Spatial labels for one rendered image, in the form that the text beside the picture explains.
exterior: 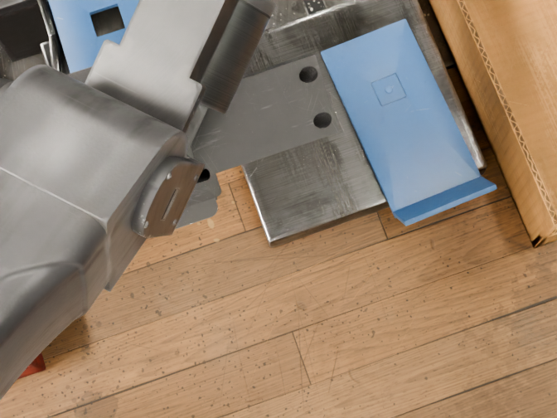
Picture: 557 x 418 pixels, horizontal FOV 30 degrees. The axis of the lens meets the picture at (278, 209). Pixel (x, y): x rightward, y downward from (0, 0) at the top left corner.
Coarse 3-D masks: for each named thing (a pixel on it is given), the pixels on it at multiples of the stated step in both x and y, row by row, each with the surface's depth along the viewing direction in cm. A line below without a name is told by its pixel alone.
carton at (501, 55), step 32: (448, 0) 76; (480, 0) 81; (512, 0) 81; (544, 0) 81; (448, 32) 79; (480, 32) 80; (512, 32) 80; (544, 32) 80; (480, 64) 74; (512, 64) 80; (544, 64) 80; (480, 96) 77; (512, 96) 79; (544, 96) 79; (512, 128) 72; (544, 128) 78; (512, 160) 74; (544, 160) 78; (512, 192) 77; (544, 192) 70; (544, 224) 72
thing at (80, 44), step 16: (48, 0) 73; (64, 0) 73; (80, 0) 73; (96, 0) 73; (112, 0) 73; (128, 0) 73; (64, 16) 73; (80, 16) 73; (128, 16) 72; (64, 32) 72; (80, 32) 72; (112, 32) 72; (64, 48) 72; (80, 48) 72; (96, 48) 72; (80, 64) 71
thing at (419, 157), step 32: (384, 32) 79; (352, 64) 78; (384, 64) 78; (416, 64) 78; (352, 96) 78; (416, 96) 77; (384, 128) 77; (416, 128) 77; (448, 128) 77; (384, 160) 76; (416, 160) 76; (448, 160) 76; (384, 192) 76; (416, 192) 75; (448, 192) 75; (480, 192) 73
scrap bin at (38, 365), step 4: (40, 356) 75; (36, 360) 73; (40, 360) 74; (32, 364) 72; (36, 364) 73; (40, 364) 74; (44, 364) 75; (28, 368) 73; (32, 368) 73; (36, 368) 74; (40, 368) 74; (44, 368) 75; (24, 372) 74; (28, 372) 74; (32, 372) 75; (20, 376) 74; (24, 376) 75
